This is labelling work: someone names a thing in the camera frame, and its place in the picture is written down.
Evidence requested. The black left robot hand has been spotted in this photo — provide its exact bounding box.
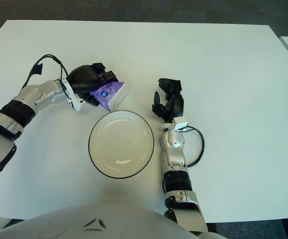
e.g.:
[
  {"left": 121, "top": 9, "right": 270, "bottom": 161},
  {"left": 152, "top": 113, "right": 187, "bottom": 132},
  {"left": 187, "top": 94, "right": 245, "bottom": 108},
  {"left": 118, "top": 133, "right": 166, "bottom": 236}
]
[{"left": 66, "top": 63, "right": 121, "bottom": 107}]

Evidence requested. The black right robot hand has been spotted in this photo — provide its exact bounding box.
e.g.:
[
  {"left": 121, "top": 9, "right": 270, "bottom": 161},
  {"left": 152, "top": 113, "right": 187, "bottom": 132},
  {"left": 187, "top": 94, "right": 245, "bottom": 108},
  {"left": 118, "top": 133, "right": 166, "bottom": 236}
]
[{"left": 151, "top": 78, "right": 186, "bottom": 123}]

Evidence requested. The purple tissue paper pack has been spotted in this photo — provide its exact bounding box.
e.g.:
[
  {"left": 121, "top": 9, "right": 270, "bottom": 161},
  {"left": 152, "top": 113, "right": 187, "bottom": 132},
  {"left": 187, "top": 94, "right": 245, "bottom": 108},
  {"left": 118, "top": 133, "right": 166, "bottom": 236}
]
[{"left": 89, "top": 81, "right": 129, "bottom": 112}]

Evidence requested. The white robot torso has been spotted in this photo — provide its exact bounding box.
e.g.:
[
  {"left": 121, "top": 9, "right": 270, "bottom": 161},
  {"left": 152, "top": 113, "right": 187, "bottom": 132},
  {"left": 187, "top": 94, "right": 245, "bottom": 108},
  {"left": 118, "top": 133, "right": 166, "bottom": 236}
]
[{"left": 0, "top": 200, "right": 226, "bottom": 239}]

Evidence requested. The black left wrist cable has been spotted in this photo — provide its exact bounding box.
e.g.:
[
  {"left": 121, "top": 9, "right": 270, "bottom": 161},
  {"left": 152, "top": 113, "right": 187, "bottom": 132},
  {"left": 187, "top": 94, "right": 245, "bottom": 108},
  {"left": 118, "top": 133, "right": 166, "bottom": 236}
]
[{"left": 21, "top": 54, "right": 71, "bottom": 100}]

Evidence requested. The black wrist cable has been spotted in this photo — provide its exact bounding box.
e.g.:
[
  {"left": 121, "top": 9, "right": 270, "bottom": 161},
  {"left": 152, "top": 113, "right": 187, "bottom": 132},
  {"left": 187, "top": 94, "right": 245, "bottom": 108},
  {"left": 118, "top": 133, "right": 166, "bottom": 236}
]
[
  {"left": 21, "top": 54, "right": 71, "bottom": 100},
  {"left": 183, "top": 125, "right": 205, "bottom": 168}
]

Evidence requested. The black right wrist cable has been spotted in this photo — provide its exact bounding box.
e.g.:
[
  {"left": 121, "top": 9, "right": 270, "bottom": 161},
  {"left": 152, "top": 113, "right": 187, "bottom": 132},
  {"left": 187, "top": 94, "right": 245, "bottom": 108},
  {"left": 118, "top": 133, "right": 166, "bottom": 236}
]
[{"left": 183, "top": 125, "right": 205, "bottom": 168}]

